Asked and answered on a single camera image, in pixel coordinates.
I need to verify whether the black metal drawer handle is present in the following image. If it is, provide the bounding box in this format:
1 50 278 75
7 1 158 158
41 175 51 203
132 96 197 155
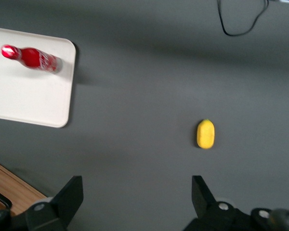
0 186 13 210

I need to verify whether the wooden two-drawer cabinet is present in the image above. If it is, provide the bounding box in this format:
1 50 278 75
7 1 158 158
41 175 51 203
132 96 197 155
0 157 49 217

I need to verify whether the white rectangular plastic tray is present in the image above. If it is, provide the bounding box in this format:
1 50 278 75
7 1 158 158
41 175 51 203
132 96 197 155
0 26 77 128

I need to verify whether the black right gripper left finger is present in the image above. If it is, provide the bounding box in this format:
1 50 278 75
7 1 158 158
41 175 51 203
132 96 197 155
26 176 84 231

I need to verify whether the black looped table cable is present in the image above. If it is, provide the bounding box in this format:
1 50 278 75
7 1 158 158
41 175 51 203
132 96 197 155
216 0 271 37

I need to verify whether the yellow lemon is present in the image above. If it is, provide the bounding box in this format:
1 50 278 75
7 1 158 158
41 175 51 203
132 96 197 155
196 118 216 150

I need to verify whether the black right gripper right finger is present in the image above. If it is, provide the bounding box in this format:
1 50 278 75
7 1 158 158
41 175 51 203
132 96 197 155
183 175 239 231

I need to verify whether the red coke bottle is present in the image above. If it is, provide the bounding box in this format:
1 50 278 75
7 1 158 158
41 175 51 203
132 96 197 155
0 44 64 74

